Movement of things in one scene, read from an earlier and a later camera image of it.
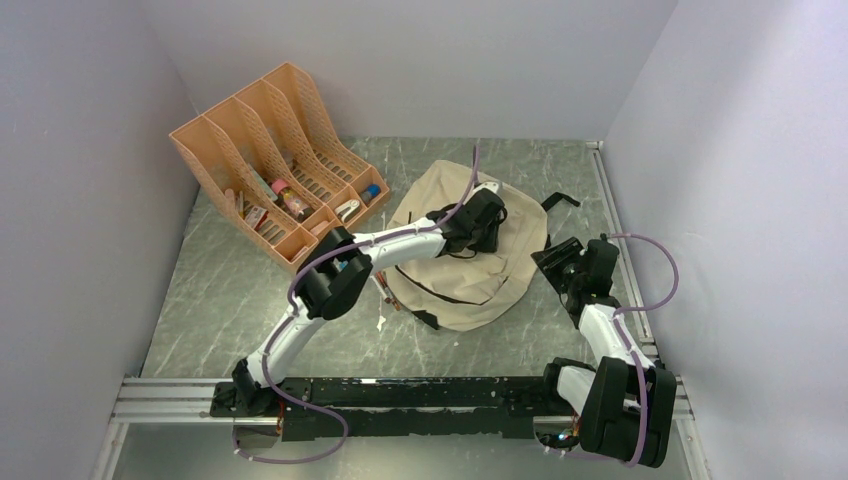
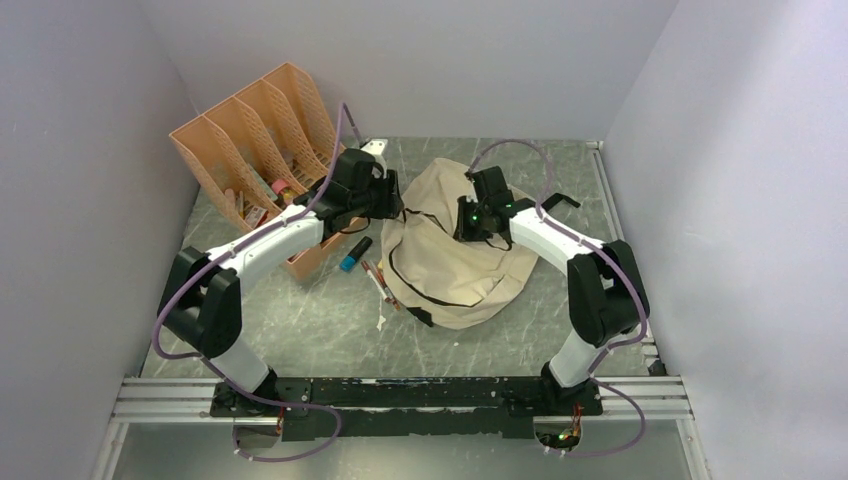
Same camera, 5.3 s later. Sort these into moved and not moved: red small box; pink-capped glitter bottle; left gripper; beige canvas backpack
Moved: left gripper
Not moved: pink-capped glitter bottle; beige canvas backpack; red small box
